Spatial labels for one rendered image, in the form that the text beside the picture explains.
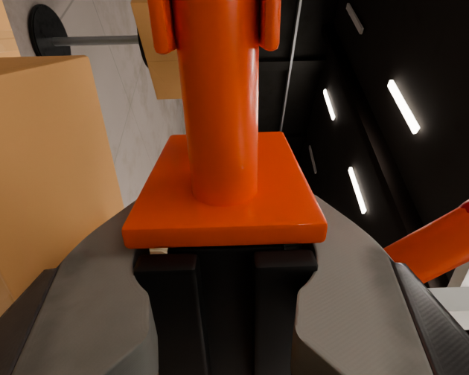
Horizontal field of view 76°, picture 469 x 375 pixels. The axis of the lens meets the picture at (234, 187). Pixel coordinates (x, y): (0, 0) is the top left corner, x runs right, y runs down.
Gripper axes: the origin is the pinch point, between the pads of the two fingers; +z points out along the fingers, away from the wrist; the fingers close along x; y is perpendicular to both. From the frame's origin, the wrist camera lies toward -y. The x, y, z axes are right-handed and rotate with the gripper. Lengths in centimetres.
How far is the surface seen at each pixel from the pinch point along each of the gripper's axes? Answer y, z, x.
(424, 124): 131, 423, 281
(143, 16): -10, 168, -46
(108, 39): 1, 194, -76
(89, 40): 1, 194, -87
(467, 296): 127, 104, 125
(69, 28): -5, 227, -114
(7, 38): -4, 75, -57
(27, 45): 3, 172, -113
